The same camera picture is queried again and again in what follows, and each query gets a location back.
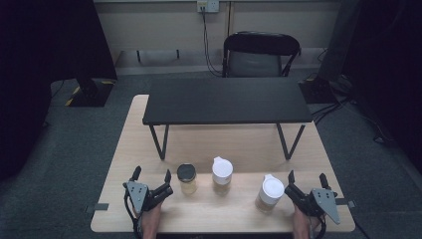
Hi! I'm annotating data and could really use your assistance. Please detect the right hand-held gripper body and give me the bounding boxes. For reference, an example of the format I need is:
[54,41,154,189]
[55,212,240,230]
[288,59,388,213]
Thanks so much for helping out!
[284,183,342,225]

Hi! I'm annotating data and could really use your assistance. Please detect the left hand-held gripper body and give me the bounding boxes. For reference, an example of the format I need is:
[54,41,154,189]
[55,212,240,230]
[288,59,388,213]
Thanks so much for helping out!
[122,179,174,213]

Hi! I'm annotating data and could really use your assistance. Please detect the black-lidded glass jar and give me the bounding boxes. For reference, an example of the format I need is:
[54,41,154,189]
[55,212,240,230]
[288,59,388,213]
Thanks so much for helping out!
[176,162,199,195]

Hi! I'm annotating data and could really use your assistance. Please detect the wide white-lidded glass jar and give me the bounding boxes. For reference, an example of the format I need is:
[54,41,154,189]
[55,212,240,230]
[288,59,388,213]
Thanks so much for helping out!
[254,173,286,214]

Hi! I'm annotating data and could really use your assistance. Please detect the tall white-lidded glass jar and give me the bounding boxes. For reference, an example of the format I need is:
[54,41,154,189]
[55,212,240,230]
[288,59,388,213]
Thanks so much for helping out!
[211,156,234,196]

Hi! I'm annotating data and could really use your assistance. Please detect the black shelf riser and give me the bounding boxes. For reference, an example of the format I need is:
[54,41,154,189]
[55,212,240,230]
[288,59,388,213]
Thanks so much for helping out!
[141,77,315,161]

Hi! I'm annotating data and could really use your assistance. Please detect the person's left hand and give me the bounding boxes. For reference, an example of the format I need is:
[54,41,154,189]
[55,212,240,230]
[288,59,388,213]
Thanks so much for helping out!
[136,202,163,239]

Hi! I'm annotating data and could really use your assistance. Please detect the person's right hand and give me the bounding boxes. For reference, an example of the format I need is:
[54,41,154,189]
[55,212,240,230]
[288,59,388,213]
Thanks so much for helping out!
[293,204,322,239]

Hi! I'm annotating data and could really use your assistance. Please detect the grey tape strip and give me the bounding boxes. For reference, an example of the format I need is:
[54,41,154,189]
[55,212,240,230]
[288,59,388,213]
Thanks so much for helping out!
[84,202,110,214]
[334,197,357,209]

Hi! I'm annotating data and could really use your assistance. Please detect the black stand base yellow tape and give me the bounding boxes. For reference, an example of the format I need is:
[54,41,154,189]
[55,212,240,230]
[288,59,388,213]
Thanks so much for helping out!
[64,77,116,109]

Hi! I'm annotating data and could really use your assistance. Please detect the black folding chair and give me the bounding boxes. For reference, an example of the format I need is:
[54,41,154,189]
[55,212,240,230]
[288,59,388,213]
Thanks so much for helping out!
[221,31,303,79]

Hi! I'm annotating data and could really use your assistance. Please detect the dark curtain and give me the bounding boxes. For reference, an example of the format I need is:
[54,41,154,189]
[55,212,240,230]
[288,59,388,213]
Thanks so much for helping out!
[317,0,422,174]

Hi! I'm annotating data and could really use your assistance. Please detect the black curtain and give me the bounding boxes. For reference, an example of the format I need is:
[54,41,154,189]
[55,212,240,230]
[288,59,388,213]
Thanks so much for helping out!
[0,0,118,183]

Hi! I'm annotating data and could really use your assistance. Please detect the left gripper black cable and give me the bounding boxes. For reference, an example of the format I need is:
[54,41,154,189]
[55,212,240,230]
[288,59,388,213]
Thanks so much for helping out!
[122,185,144,239]

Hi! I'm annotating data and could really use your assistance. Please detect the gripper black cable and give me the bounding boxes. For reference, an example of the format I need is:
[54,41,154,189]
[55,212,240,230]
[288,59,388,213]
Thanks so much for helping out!
[122,185,144,239]
[309,213,328,239]

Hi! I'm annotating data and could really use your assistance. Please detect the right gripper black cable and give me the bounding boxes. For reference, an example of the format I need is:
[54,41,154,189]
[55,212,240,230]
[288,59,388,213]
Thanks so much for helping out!
[309,213,328,239]

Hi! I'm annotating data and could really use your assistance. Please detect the black floor cables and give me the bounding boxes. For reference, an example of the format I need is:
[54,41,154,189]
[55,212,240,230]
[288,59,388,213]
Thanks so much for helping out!
[311,74,396,146]

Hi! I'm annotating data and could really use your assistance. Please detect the black wall socket cable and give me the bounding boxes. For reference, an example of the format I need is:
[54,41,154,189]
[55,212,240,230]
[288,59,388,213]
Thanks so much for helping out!
[200,5,224,78]

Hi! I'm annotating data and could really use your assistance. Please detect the white wall socket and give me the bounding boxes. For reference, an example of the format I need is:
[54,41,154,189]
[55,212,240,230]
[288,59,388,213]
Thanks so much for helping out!
[196,0,221,14]

